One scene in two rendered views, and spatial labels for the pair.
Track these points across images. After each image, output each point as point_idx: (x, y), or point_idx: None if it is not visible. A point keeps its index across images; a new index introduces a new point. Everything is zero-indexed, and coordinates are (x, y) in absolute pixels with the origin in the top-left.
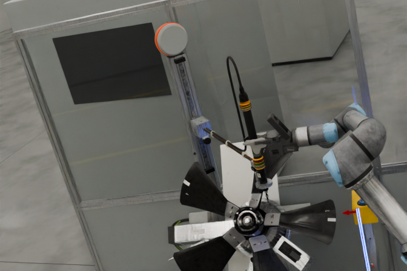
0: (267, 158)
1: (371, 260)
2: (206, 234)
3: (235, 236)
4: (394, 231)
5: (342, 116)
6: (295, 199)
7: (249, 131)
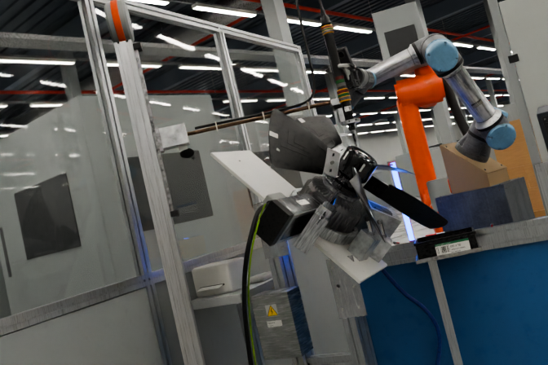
0: (307, 126)
1: None
2: (311, 204)
3: None
4: (487, 103)
5: None
6: None
7: (337, 55)
